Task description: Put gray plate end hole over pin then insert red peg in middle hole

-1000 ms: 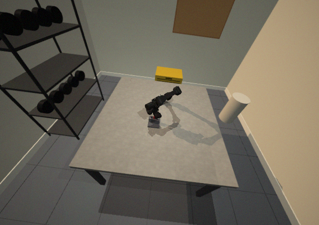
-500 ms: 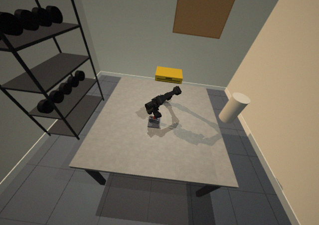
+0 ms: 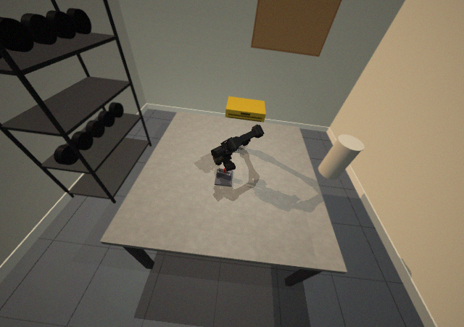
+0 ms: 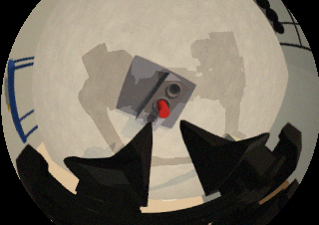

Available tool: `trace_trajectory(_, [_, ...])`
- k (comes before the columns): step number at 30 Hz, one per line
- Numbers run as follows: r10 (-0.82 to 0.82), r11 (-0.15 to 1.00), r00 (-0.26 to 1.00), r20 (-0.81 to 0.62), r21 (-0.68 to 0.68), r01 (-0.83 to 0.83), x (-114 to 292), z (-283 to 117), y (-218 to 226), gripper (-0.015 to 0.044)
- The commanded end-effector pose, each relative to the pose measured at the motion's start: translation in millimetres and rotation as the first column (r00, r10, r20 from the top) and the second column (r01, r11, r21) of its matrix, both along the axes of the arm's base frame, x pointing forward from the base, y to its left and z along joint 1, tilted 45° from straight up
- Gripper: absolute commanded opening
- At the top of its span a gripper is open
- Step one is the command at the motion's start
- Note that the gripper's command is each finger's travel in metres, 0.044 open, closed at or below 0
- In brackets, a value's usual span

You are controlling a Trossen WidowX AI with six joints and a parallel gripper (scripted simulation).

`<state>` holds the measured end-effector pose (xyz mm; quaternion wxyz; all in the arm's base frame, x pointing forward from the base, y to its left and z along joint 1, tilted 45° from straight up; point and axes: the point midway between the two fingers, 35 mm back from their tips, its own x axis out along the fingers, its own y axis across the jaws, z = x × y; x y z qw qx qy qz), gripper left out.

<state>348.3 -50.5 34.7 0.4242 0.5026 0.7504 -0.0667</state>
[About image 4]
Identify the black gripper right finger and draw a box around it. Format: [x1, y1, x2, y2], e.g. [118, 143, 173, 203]
[179, 120, 270, 196]

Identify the red peg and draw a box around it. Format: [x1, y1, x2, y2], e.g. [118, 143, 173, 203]
[157, 101, 170, 117]

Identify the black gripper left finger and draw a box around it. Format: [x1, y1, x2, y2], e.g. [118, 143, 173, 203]
[63, 121, 153, 208]

